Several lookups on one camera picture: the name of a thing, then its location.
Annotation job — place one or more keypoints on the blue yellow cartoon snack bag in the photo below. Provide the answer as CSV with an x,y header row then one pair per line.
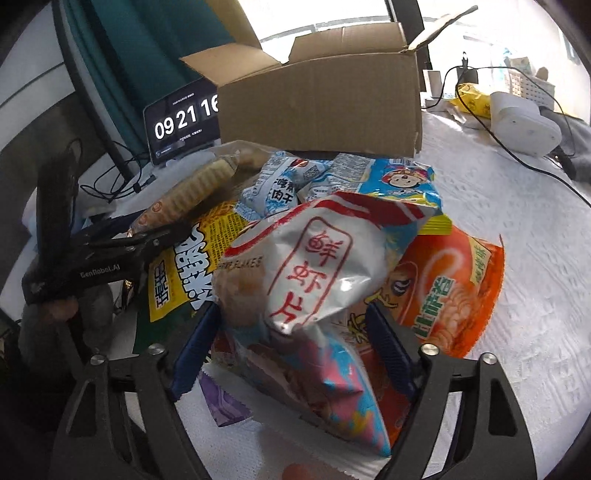
x,y
392,178

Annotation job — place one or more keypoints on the white electronic device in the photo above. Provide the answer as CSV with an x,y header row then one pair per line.
x,y
519,125

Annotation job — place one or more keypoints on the left hand in glove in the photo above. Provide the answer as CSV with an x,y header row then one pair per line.
x,y
39,340

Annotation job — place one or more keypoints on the yellow green noodle snack bag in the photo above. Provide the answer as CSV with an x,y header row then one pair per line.
x,y
179,279

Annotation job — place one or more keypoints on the teal curtain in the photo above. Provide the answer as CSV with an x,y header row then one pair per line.
x,y
132,51

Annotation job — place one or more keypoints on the clear wafer biscuit packet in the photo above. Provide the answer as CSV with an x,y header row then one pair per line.
x,y
203,178

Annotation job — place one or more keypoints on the black tablet clock display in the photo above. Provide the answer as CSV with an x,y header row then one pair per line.
x,y
183,121

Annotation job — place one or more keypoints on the purple snack bag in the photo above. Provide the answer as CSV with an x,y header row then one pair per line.
x,y
225,409

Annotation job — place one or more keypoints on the grey cloth bundle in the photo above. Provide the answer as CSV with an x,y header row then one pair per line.
x,y
573,152

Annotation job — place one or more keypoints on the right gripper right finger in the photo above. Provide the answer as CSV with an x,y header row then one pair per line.
x,y
491,439

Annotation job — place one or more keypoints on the brown cardboard box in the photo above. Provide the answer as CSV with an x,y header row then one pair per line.
x,y
352,89

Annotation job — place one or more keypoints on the white storage basket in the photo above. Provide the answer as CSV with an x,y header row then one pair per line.
x,y
522,81

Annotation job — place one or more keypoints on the light blue white snack packet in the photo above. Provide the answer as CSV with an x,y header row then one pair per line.
x,y
276,187

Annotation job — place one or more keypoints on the orange crispy snack bag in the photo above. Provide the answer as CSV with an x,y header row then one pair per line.
x,y
444,289

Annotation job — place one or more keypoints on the black wall charger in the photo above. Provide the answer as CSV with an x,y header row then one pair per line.
x,y
466,74

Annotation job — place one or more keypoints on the white red shrimp chips bag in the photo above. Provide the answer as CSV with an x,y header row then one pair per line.
x,y
285,288

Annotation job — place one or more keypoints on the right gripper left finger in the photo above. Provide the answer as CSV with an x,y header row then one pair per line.
x,y
121,420

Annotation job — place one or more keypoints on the yellow plastic bag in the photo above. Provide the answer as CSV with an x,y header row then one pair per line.
x,y
470,98

